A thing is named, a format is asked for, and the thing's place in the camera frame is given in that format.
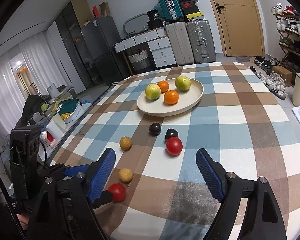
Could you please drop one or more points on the silver aluminium suitcase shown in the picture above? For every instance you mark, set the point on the silver aluminium suitcase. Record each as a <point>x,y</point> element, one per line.
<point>201,41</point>

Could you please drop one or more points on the beige suitcase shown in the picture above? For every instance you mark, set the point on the beige suitcase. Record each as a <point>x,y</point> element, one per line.
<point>180,43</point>

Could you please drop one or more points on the small orange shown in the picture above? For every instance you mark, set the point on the small orange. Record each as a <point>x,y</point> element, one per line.
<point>171,97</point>

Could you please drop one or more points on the dark plum left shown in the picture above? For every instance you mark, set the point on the dark plum left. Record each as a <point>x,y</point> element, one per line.
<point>155,129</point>

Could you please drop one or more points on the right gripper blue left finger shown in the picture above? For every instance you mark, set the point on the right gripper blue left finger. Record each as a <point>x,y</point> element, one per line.
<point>98,173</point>

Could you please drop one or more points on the yellow longan lower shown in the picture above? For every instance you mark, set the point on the yellow longan lower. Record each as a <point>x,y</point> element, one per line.
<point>125,175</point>

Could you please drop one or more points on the checkered tablecloth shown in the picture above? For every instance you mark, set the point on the checkered tablecloth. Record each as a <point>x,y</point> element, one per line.
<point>238,121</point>

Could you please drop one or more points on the white drawer desk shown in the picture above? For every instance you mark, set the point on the white drawer desk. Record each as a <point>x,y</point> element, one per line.
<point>158,44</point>

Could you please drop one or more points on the cream round plate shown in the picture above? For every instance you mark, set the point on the cream round plate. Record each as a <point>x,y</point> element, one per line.
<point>187,100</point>

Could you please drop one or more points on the wooden shoe rack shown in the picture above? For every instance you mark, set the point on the wooden shoe rack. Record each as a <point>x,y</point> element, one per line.
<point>288,26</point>

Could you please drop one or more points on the dark plum right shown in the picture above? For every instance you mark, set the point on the dark plum right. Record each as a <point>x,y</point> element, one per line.
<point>171,133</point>

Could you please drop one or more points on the yellow longan upper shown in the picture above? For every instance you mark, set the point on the yellow longan upper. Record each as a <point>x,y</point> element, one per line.
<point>125,143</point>

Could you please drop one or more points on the black glass cabinet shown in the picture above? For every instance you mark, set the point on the black glass cabinet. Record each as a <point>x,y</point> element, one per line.
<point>70,22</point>

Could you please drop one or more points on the teal suitcase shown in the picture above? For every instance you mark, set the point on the teal suitcase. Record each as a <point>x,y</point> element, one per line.
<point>171,10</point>

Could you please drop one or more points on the stacked shoe boxes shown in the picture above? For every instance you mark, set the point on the stacked shoe boxes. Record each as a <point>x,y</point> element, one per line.
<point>188,7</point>

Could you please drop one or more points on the wooden door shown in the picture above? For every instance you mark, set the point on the wooden door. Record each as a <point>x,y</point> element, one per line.
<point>240,27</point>

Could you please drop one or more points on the yellow-green guava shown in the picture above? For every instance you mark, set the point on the yellow-green guava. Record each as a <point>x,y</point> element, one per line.
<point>183,83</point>

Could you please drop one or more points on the green guava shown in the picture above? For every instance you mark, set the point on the green guava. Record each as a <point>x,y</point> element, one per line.
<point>152,91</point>

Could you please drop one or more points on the dark plum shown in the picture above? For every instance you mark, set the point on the dark plum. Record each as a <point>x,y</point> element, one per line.
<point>155,129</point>
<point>171,133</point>

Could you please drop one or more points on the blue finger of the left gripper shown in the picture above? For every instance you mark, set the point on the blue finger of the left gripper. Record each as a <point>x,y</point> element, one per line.
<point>106,197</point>
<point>72,171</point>

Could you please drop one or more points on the yellow longan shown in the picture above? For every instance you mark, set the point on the yellow longan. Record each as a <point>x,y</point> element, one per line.
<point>125,175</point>
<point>125,143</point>

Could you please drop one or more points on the woven laundry basket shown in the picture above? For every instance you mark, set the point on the woven laundry basket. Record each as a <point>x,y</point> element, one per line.
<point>140,60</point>

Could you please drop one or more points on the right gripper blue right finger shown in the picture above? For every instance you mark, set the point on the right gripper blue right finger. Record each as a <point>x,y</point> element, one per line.
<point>213,174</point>

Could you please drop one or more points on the dark grey refrigerator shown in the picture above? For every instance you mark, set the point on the dark grey refrigerator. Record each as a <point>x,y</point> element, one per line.
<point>101,35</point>

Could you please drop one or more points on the red tomato near edge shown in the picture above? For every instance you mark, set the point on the red tomato near edge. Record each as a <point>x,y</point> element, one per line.
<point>118,191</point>

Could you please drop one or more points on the red tomato near plums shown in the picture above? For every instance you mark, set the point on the red tomato near plums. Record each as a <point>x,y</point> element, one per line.
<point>174,146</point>

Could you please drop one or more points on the oval mirror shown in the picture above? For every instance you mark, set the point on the oval mirror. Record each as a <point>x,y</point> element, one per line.
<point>136,24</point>

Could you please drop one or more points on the white curtain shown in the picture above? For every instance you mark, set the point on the white curtain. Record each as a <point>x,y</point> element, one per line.
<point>28,68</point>

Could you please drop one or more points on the large orange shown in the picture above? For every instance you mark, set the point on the large orange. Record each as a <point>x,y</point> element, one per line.
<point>164,86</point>

